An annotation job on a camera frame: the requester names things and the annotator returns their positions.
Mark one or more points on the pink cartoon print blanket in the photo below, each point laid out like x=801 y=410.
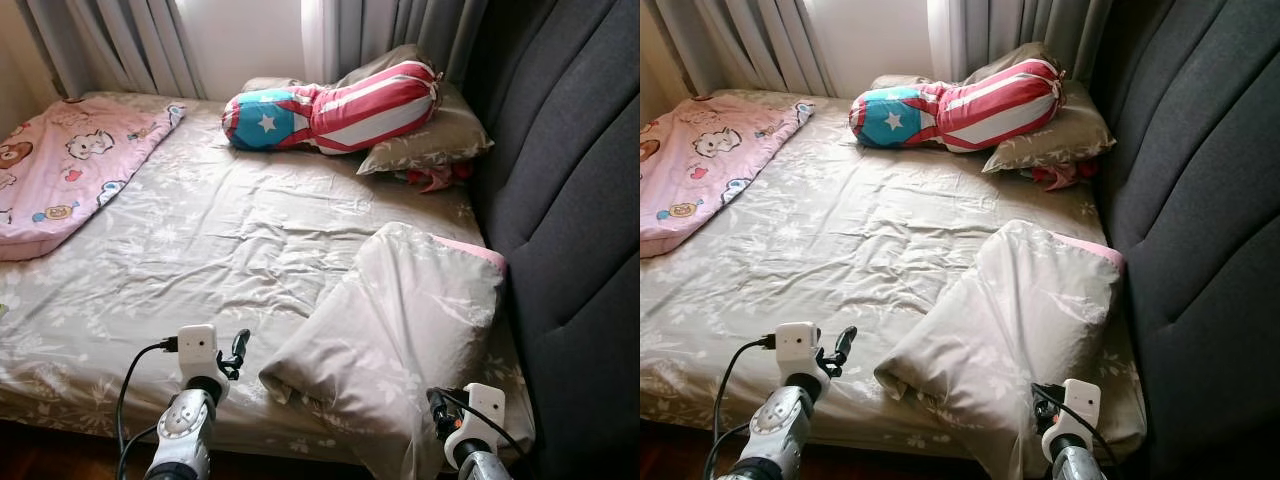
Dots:
x=70 y=170
x=700 y=170

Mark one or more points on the dark grey upholstered headboard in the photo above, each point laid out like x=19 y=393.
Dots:
x=1200 y=200
x=570 y=200

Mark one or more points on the grey pleated curtain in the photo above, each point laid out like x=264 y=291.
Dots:
x=110 y=40
x=400 y=30
x=1020 y=30
x=740 y=40

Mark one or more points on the bed with beige floral sheet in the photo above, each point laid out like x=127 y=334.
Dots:
x=230 y=250
x=860 y=250

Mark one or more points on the red white blue star bolster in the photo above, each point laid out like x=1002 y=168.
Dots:
x=970 y=108
x=340 y=110

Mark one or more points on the large beige pillow pink edge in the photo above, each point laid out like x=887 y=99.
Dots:
x=1010 y=330
x=390 y=330

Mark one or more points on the red crumpled cloth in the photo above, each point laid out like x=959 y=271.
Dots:
x=435 y=178
x=1060 y=177

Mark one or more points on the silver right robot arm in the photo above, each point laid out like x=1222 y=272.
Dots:
x=1080 y=468
x=480 y=468

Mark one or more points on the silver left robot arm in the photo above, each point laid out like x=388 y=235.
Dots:
x=780 y=430
x=185 y=430

